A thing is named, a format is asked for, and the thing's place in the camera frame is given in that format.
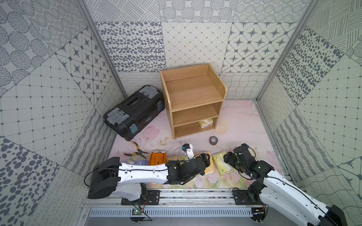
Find green tissue pack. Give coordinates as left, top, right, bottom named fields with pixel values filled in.
left=198, top=118, right=214, bottom=129
left=212, top=151, right=235, bottom=176

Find black plastic toolbox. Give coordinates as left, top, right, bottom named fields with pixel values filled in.
left=103, top=85, right=165, bottom=141

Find orange tissue pack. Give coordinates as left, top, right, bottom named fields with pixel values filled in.
left=150, top=152, right=167, bottom=166

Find aluminium mounting rail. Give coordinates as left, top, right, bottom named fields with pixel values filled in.
left=80, top=189, right=264, bottom=208

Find yellow tissue pack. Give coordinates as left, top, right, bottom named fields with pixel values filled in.
left=204, top=152, right=215, bottom=175

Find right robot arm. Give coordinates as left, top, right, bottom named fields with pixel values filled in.
left=223, top=144, right=347, bottom=226

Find wooden shelf unit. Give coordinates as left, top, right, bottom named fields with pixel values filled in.
left=159, top=64, right=228, bottom=139

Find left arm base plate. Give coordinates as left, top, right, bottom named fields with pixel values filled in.
left=121, top=190, right=161, bottom=206

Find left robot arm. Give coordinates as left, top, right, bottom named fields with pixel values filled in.
left=88, top=153, right=210, bottom=201

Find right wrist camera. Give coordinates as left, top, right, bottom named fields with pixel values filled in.
left=241, top=143, right=250, bottom=153

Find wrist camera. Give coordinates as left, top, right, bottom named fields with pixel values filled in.
left=182, top=144, right=195, bottom=160
left=241, top=143, right=250, bottom=153

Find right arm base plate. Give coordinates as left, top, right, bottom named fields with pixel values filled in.
left=231, top=188, right=265, bottom=205

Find purple tissue pack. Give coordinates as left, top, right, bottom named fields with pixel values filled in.
left=133, top=160, right=150, bottom=166

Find grey tape roll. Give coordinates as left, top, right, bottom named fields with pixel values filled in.
left=209, top=136, right=218, bottom=146

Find yellow handled pliers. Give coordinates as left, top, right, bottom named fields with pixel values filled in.
left=123, top=141, right=149, bottom=159

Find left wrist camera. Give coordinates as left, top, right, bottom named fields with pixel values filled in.
left=182, top=144, right=195, bottom=160

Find beige tissue pack shelf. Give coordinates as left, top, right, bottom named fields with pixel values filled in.
left=167, top=156, right=187, bottom=161

